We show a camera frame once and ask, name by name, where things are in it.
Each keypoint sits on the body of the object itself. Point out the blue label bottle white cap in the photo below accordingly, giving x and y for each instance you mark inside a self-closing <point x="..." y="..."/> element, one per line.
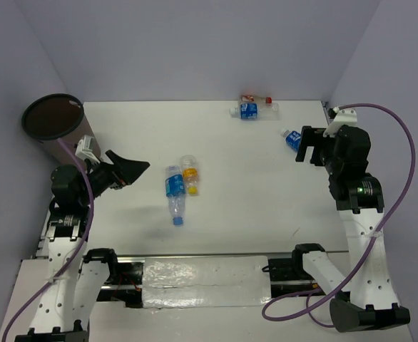
<point x="292" y="138"/>

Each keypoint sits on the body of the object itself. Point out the red label bottle red cap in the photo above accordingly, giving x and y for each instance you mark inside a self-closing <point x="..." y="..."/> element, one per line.
<point x="255" y="99"/>

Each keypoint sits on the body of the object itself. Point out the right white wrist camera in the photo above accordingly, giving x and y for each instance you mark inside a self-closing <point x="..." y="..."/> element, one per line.
<point x="339" y="117"/>

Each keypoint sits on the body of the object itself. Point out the orange label bottle yellow cap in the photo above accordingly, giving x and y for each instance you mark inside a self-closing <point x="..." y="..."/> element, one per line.
<point x="189" y="168"/>

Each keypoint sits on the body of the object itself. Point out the brown round waste bin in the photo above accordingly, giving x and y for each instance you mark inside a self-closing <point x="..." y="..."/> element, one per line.
<point x="53" y="117"/>

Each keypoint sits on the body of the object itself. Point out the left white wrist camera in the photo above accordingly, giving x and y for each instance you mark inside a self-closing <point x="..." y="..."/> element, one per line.
<point x="85" y="149"/>

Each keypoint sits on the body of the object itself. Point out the metal base rail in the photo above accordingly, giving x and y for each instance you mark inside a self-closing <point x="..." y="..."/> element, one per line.
<point x="285" y="277"/>

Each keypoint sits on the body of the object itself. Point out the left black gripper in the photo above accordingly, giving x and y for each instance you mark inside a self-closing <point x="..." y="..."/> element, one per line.
<point x="128" y="170"/>

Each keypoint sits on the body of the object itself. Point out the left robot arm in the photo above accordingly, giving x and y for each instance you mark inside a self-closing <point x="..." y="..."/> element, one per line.
<point x="75" y="273"/>

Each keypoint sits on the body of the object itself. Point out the silver foil tape sheet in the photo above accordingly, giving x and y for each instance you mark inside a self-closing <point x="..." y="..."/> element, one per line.
<point x="234" y="281"/>

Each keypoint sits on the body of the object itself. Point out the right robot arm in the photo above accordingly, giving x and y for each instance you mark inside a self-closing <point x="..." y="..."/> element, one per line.
<point x="367" y="302"/>

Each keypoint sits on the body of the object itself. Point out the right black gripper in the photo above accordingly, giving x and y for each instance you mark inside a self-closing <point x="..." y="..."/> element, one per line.
<point x="310" y="136"/>

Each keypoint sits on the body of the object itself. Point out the blue label bottle at back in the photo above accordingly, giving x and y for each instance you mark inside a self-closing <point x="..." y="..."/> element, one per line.
<point x="256" y="111"/>

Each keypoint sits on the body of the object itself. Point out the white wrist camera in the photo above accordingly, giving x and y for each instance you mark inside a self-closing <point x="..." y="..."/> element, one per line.
<point x="85" y="149"/>
<point x="339" y="117"/>

